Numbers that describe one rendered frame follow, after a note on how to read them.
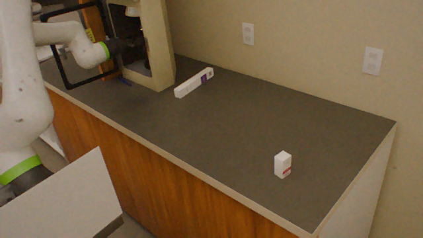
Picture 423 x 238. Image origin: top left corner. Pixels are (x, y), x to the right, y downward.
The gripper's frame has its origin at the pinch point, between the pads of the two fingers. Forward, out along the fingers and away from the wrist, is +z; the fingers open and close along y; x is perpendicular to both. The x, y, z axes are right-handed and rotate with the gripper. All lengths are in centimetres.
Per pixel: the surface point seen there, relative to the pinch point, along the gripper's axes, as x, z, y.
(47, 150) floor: 121, -37, 137
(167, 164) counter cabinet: 37, -36, -49
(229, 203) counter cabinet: 38, -36, -84
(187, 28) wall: 8.4, 33.2, 6.8
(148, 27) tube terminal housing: -8.4, -8.3, -13.9
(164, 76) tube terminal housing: 18.8, -3.9, -14.0
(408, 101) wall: 16, 35, -119
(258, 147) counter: 25, -15, -82
